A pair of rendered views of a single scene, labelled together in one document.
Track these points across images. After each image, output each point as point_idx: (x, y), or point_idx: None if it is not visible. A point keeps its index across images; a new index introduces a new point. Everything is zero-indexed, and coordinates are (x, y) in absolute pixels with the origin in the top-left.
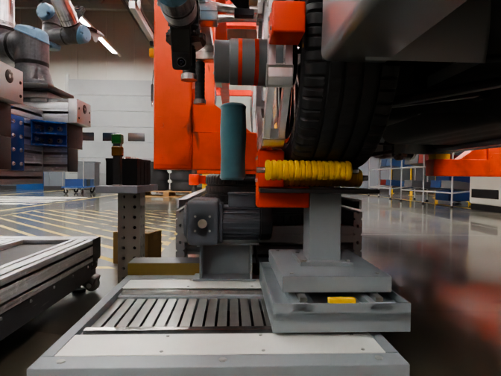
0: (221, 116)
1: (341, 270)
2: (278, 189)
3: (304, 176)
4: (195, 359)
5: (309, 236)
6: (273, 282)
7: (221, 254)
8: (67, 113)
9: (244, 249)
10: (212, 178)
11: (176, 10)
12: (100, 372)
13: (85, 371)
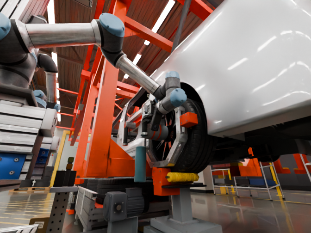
0: (136, 151)
1: (200, 225)
2: (175, 186)
3: (184, 180)
4: None
5: (181, 209)
6: None
7: (118, 225)
8: (49, 144)
9: (130, 220)
10: (106, 180)
11: (173, 108)
12: None
13: None
